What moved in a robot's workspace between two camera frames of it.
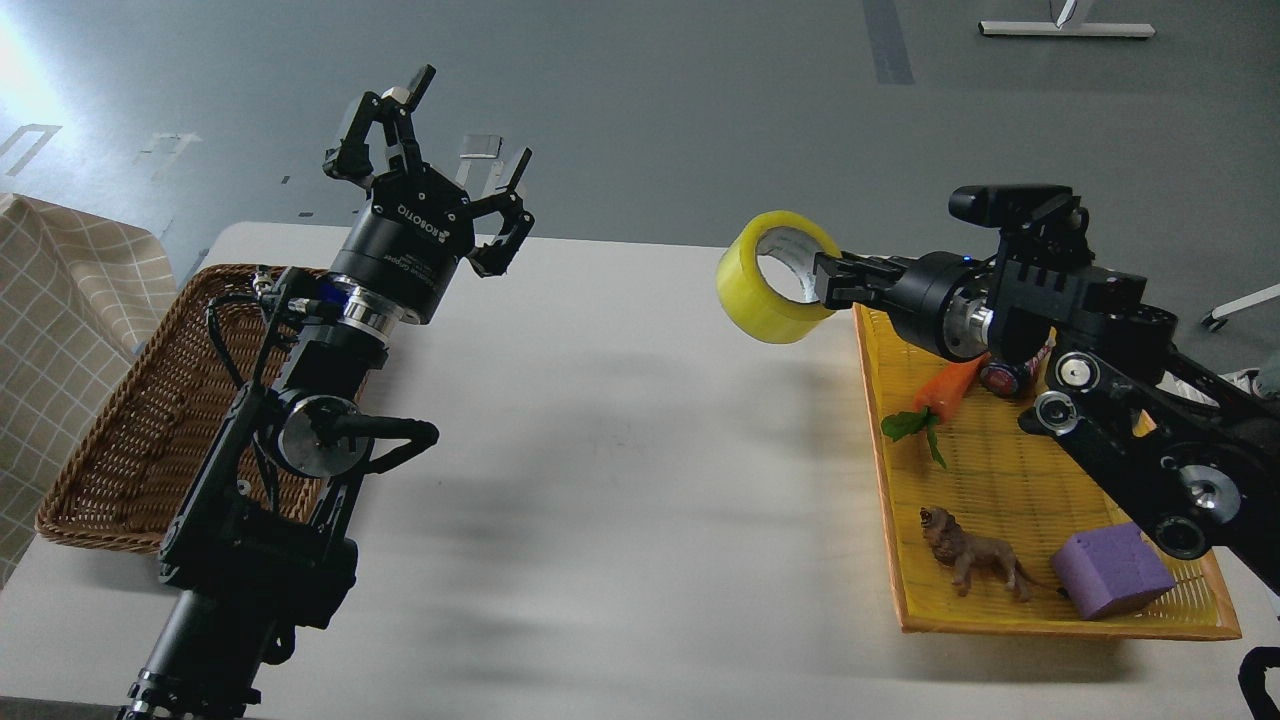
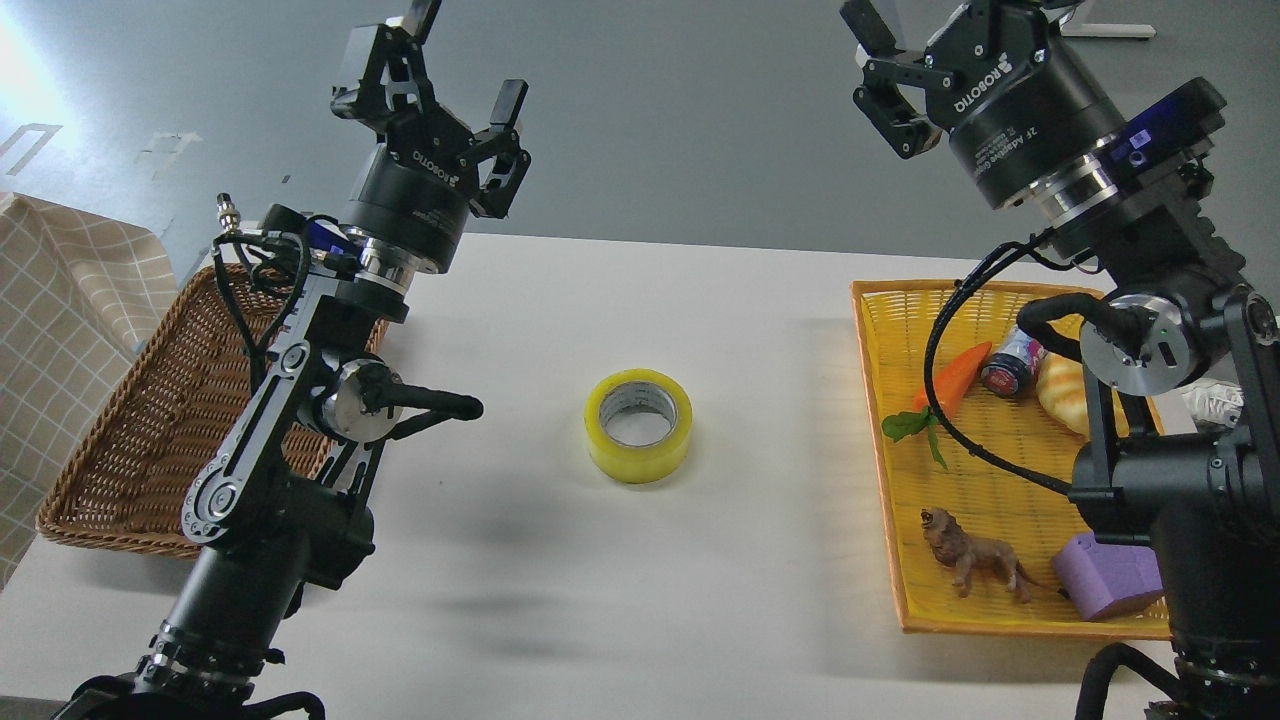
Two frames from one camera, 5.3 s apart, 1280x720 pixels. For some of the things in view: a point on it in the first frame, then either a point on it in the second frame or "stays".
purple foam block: [1103, 571] stays
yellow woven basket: [972, 543] stays
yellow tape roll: [748, 301] → [638, 464]
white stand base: [1069, 29] stays
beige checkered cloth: [78, 295] stays
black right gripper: [926, 304] → [1017, 107]
